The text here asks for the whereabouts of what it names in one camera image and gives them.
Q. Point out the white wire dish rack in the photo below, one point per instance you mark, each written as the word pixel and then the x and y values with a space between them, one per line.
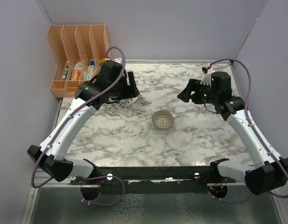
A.
pixel 127 111

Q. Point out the orange packet in organizer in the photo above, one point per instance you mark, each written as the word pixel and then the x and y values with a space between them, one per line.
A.
pixel 77 70

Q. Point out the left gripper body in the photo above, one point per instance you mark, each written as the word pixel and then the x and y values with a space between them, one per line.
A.
pixel 120 90

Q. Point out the orange plastic desk organizer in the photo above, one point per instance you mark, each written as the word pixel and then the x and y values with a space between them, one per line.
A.
pixel 71 44

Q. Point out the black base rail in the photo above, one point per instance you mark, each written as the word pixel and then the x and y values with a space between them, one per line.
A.
pixel 151 180

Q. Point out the brown geometric bowl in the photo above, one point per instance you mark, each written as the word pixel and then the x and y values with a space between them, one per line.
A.
pixel 163 119

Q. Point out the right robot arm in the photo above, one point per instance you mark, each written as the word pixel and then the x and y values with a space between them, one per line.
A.
pixel 269 170

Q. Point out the pink patterned bowl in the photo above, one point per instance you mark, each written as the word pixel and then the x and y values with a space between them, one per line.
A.
pixel 129 102

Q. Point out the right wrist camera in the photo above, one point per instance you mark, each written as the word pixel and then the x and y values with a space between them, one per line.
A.
pixel 207 75

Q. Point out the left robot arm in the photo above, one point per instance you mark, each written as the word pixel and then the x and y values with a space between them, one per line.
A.
pixel 111 83

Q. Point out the green white box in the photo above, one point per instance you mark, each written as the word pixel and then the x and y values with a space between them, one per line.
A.
pixel 90 72

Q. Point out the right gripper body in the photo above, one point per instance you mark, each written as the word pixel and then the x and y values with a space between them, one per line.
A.
pixel 203 94

